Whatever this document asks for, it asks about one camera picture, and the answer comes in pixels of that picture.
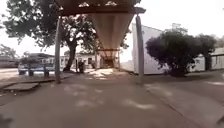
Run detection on low white building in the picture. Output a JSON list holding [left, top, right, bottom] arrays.
[[29, 51, 101, 71]]

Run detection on covered walkway roof with posts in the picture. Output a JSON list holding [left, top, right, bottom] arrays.
[[53, 0, 148, 85]]

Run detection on tan concrete path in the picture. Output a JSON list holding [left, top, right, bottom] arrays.
[[0, 68, 224, 128]]

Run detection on plain white building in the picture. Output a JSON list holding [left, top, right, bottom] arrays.
[[119, 22, 206, 76]]

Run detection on dark bushy tree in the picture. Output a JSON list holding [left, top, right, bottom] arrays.
[[145, 29, 218, 79]]

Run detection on blue bench set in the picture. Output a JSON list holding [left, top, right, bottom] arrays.
[[17, 62, 56, 78]]

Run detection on large spreading tree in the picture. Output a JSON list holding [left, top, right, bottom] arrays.
[[1, 0, 101, 73]]

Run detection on flat concrete slab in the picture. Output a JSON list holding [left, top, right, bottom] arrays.
[[2, 82, 41, 93]]

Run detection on grey building with windows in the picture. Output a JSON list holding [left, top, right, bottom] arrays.
[[199, 46, 224, 72]]

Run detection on small tree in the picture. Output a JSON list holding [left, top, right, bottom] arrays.
[[0, 43, 18, 61]]

